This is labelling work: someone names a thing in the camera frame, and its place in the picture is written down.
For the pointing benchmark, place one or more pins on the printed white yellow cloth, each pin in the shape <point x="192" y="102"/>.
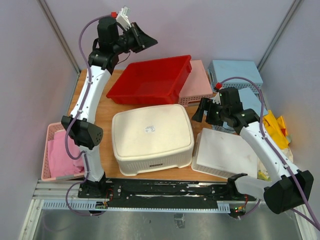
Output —
<point x="277" y="129"/>

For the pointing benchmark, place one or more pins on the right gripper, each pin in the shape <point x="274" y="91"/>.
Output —
<point x="205" y="104"/>

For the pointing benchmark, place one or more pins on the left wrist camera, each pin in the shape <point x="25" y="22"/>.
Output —
<point x="123" y="19"/>

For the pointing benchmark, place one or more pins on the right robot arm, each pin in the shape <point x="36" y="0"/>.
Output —
<point x="289" y="186"/>

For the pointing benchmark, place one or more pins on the grey cable duct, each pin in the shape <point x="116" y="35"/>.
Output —
<point x="141" y="204"/>

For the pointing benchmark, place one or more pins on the aluminium frame rail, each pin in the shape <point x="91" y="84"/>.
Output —
<point x="52" y="190"/>

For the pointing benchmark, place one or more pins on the blue perforated basket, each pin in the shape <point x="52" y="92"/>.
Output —
<point x="219" y="70"/>
<point x="249" y="100"/>

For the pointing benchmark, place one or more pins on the large cream basket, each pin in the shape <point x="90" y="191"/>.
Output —
<point x="152" y="138"/>

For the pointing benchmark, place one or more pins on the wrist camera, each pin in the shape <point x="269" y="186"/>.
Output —
<point x="216" y="99"/>
<point x="123" y="19"/>

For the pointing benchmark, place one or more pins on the pink perforated basket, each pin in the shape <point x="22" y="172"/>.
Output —
<point x="196" y="86"/>

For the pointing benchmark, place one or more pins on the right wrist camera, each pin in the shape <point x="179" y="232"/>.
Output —
<point x="216" y="99"/>

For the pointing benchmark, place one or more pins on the pink towel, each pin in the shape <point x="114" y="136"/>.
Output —
<point x="60" y="164"/>

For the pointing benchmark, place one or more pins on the small cream basket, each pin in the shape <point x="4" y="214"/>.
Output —
<point x="223" y="155"/>

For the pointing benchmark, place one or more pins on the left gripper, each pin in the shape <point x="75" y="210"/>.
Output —
<point x="142" y="40"/>

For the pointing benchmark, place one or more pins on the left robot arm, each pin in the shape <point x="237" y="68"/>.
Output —
<point x="116" y="35"/>

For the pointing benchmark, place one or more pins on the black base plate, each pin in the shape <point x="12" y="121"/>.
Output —
<point x="153" y="194"/>

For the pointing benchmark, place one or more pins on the pink basket with towels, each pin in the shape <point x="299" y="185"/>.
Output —
<point x="45" y="174"/>

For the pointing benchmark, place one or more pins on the red tray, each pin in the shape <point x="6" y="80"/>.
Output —
<point x="151" y="82"/>

